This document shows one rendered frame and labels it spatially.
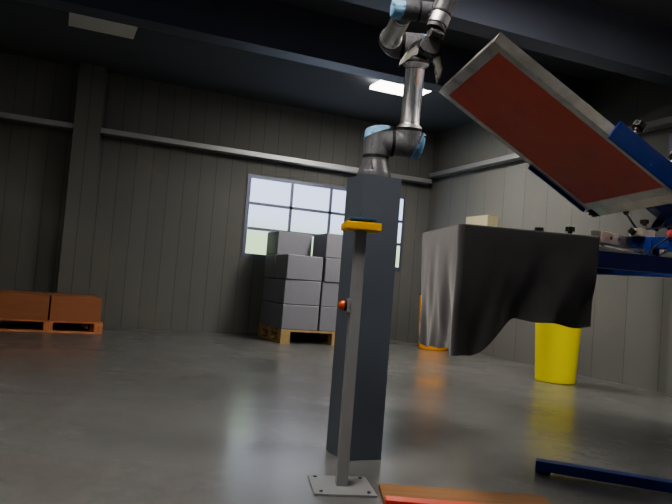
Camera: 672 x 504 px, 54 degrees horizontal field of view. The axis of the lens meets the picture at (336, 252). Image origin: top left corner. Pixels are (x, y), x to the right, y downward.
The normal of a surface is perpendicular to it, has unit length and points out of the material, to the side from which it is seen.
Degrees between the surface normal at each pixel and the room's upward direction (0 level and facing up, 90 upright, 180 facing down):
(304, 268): 90
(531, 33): 90
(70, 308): 90
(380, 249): 90
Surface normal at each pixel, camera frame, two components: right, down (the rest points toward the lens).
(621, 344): -0.92, -0.09
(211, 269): 0.39, -0.01
